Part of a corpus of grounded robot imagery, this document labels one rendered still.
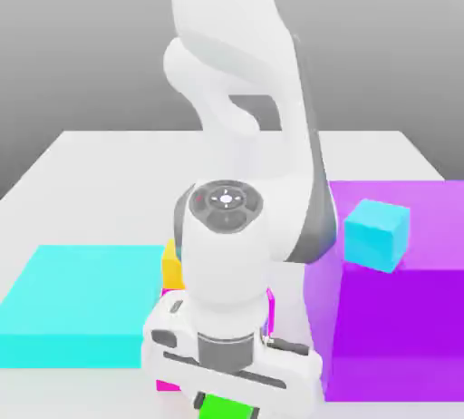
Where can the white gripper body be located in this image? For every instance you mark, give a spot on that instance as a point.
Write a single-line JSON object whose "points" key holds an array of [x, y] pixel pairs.
{"points": [[290, 372]]}

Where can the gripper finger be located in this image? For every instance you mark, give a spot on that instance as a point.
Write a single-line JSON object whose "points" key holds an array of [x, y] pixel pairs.
{"points": [[254, 413], [199, 401]]}

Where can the small green cube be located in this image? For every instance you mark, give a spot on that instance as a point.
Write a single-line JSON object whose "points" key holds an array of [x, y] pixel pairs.
{"points": [[224, 408]]}

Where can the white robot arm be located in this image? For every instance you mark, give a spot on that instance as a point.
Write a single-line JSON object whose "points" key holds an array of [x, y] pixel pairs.
{"points": [[224, 266]]}

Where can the small orange cube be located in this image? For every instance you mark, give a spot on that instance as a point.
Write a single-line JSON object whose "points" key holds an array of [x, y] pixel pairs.
{"points": [[171, 270]]}

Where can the small cyan cube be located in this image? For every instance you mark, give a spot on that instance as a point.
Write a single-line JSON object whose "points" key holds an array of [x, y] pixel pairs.
{"points": [[373, 237]]}

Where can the large magenta box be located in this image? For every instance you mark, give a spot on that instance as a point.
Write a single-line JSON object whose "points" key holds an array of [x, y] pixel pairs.
{"points": [[167, 385]]}

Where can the large purple box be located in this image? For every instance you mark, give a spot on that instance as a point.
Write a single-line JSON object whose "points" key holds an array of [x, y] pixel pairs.
{"points": [[391, 317]]}

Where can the large cyan box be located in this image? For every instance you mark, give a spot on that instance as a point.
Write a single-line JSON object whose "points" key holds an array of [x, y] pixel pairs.
{"points": [[79, 299]]}

